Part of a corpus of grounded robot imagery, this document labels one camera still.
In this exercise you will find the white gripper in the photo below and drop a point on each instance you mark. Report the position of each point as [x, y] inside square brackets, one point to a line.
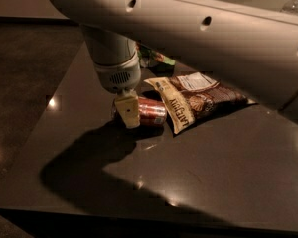
[119, 75]

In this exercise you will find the brown and cream chip bag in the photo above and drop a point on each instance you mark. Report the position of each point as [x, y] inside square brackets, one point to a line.
[189, 98]

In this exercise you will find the red coke can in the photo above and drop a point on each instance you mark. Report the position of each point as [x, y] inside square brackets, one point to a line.
[152, 112]

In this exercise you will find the green chip bag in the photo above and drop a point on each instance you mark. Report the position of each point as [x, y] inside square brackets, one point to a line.
[149, 58]

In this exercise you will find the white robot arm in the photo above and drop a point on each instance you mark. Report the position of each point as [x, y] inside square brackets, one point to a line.
[252, 49]

